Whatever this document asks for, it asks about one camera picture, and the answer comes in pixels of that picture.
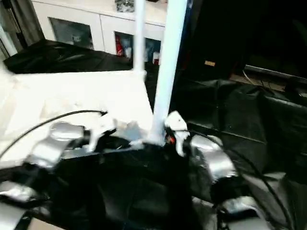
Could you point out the dark metal rail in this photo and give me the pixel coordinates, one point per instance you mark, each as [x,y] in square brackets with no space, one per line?
[276,72]

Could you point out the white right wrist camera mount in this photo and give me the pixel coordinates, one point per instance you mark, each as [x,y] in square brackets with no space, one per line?
[176,124]

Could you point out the black plastic mat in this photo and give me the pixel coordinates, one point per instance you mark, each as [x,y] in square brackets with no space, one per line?
[249,124]

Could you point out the white plastic table leg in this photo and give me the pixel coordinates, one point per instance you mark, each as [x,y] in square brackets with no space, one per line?
[5,72]
[168,62]
[139,33]

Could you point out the red bottle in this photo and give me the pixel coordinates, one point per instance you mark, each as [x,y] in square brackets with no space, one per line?
[119,45]

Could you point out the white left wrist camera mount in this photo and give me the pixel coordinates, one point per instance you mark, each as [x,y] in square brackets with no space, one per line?
[103,129]

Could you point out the white door frame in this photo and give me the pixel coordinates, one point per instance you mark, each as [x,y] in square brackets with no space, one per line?
[6,40]

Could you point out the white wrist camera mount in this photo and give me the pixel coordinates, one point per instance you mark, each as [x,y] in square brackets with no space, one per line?
[176,124]
[103,129]

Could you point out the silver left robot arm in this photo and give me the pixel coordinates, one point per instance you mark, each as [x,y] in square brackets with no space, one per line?
[53,143]

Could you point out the white glass-door cabinet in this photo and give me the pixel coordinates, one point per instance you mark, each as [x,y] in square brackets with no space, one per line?
[81,19]

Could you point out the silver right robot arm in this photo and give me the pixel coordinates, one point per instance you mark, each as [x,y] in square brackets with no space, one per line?
[213,160]

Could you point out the small grey container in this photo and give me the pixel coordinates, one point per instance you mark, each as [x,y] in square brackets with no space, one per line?
[124,5]

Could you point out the small yellow label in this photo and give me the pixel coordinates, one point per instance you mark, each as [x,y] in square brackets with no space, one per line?
[209,63]

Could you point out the white plastic table top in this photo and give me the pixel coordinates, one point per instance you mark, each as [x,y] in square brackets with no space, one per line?
[72,96]

